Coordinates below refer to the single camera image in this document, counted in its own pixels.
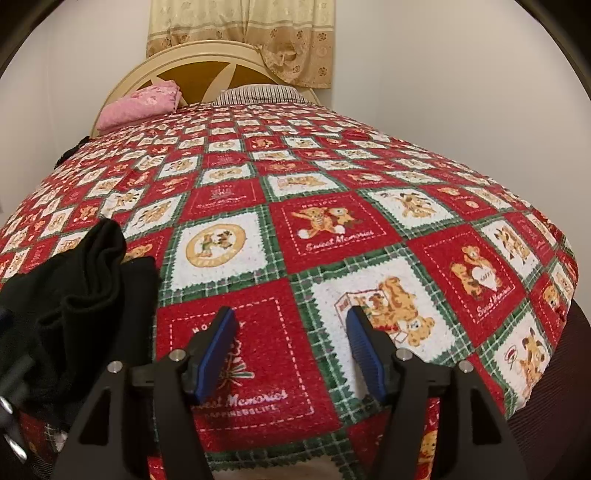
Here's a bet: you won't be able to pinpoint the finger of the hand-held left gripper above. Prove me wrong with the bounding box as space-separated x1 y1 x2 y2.
0 305 35 464

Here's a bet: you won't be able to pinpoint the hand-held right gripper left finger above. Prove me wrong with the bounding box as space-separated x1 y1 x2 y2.
51 307 238 480

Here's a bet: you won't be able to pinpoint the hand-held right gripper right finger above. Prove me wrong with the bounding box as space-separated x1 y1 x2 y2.
346 306 527 480

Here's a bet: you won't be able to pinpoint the black pants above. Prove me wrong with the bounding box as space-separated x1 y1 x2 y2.
0 218 160 425

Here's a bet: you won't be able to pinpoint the red bear printed blanket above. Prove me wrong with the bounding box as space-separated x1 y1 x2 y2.
0 102 580 480

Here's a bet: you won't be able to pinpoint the dark maroon mattress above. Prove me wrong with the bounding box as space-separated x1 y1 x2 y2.
505 302 591 480

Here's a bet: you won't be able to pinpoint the pink pillow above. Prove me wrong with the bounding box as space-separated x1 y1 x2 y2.
95 79 181 131

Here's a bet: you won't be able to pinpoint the striped pillow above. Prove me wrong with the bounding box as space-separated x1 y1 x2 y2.
211 84 315 107

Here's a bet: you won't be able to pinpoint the cream wooden bed headboard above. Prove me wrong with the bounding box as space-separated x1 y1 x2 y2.
90 41 321 137

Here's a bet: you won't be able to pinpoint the beige floral curtain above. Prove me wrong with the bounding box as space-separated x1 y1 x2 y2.
147 0 334 89

